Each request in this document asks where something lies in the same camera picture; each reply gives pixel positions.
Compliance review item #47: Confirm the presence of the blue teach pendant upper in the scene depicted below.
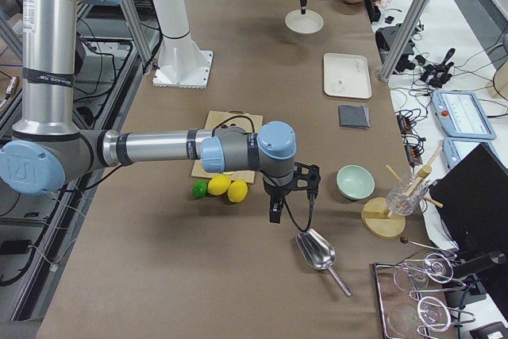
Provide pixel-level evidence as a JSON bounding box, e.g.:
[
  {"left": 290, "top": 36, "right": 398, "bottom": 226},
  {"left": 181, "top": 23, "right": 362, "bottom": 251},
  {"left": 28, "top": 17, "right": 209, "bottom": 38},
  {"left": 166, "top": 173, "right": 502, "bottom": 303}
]
[{"left": 431, "top": 90, "right": 497, "bottom": 141}]

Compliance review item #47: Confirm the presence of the beige round plate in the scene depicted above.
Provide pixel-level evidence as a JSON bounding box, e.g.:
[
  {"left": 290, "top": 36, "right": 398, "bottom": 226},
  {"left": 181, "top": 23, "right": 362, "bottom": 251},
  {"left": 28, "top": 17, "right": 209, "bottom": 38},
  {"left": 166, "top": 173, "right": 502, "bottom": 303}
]
[{"left": 285, "top": 10, "right": 324, "bottom": 34}]

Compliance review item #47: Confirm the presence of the yellow lemon outer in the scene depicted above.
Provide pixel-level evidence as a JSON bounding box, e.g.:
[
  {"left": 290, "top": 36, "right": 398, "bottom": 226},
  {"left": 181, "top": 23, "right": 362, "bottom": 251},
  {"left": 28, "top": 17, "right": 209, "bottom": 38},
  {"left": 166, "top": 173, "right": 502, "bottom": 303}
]
[{"left": 227, "top": 180, "right": 248, "bottom": 203}]

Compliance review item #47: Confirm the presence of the crystal glass on rack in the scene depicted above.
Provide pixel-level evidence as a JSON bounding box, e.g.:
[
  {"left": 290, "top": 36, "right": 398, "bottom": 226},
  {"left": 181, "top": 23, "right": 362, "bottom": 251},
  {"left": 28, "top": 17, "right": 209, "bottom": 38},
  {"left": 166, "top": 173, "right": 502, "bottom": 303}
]
[{"left": 387, "top": 173, "right": 428, "bottom": 216}]

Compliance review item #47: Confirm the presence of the white rabbit tray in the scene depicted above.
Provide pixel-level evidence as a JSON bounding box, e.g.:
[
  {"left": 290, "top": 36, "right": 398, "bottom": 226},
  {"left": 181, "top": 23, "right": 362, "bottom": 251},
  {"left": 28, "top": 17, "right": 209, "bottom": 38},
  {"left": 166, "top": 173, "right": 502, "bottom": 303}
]
[{"left": 323, "top": 53, "right": 372, "bottom": 99}]

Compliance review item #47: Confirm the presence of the aluminium frame post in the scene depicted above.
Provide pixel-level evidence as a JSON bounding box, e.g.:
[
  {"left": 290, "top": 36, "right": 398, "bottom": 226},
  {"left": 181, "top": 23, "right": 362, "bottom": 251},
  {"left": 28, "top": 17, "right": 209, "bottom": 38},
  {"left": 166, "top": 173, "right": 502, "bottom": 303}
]
[{"left": 379, "top": 0, "right": 430, "bottom": 83}]

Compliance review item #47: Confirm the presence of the grey folded cloth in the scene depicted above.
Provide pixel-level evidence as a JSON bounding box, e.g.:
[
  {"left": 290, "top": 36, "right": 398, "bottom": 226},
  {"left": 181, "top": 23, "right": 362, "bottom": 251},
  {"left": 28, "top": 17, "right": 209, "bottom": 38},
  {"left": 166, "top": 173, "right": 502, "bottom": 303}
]
[{"left": 338, "top": 104, "right": 371, "bottom": 129}]

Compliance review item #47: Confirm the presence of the mint green bowl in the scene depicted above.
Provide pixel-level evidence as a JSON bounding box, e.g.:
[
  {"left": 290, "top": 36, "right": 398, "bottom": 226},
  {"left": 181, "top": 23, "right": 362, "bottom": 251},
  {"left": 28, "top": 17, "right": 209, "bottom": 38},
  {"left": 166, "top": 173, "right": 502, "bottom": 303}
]
[{"left": 336, "top": 165, "right": 375, "bottom": 201}]

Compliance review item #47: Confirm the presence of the blue teach pendant lower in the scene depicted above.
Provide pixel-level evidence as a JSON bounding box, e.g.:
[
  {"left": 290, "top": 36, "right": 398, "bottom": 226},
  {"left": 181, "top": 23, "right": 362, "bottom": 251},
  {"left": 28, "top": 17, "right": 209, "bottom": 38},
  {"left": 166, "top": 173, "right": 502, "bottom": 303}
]
[{"left": 442, "top": 137, "right": 497, "bottom": 169}]

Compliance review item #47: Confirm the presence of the wooden cutting board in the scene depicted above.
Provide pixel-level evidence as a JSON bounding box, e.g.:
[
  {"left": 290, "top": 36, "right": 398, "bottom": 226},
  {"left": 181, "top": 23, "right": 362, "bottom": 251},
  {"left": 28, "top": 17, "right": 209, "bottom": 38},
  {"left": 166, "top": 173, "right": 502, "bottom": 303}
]
[{"left": 190, "top": 110, "right": 264, "bottom": 184}]

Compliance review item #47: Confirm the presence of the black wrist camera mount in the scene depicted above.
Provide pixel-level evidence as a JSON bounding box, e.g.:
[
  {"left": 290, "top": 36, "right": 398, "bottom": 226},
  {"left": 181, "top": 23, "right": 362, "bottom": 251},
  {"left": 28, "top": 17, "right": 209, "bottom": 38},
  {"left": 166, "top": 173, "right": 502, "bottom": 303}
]
[{"left": 286, "top": 162, "right": 321, "bottom": 198}]

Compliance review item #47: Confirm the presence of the yellow lemon near lime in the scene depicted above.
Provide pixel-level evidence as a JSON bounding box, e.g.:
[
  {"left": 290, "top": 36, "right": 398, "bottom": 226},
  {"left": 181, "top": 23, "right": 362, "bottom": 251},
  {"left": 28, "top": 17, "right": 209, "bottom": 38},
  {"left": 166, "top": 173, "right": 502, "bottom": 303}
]
[{"left": 207, "top": 174, "right": 232, "bottom": 196}]

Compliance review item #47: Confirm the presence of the metal scoop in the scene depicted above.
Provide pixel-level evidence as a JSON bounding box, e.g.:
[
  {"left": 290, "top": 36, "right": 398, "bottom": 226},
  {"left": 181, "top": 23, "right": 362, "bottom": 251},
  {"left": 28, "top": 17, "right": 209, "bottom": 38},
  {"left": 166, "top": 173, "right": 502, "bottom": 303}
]
[{"left": 295, "top": 229, "right": 352, "bottom": 298}]

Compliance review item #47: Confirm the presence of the blue teach pendant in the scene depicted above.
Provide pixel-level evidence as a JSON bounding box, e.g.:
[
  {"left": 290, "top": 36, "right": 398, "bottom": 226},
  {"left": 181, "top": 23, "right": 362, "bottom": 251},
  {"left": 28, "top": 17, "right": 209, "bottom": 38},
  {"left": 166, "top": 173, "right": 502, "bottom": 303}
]
[
  {"left": 442, "top": 137, "right": 497, "bottom": 169},
  {"left": 431, "top": 90, "right": 497, "bottom": 141}
]

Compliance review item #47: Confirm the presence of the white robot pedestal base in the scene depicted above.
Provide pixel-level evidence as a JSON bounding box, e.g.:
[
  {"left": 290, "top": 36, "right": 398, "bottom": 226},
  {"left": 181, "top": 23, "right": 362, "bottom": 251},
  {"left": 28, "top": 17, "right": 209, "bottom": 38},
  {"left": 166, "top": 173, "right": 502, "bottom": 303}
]
[{"left": 152, "top": 0, "right": 214, "bottom": 89}]

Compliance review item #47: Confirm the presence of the green lime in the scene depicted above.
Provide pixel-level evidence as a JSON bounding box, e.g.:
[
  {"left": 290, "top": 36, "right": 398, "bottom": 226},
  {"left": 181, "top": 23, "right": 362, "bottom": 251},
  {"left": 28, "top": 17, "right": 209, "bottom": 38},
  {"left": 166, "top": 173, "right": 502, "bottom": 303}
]
[{"left": 192, "top": 180, "right": 208, "bottom": 199}]

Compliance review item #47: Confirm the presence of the wooden glass rack stand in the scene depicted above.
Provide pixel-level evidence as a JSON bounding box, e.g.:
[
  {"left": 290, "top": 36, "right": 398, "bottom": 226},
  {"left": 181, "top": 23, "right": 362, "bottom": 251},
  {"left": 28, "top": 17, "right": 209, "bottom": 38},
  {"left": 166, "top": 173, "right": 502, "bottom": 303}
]
[{"left": 361, "top": 145, "right": 444, "bottom": 239}]

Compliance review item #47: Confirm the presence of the wire glass holder tray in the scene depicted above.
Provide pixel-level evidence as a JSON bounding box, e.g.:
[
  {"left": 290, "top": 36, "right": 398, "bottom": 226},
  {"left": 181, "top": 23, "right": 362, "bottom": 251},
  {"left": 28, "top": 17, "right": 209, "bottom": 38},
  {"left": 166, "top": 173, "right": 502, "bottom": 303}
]
[{"left": 372, "top": 252, "right": 475, "bottom": 338}]

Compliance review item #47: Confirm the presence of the black monitor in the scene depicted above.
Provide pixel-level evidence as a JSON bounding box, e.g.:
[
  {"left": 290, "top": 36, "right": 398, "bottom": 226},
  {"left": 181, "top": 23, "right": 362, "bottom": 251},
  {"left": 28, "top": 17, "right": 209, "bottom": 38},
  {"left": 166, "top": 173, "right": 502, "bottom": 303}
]
[{"left": 430, "top": 143, "right": 507, "bottom": 254}]

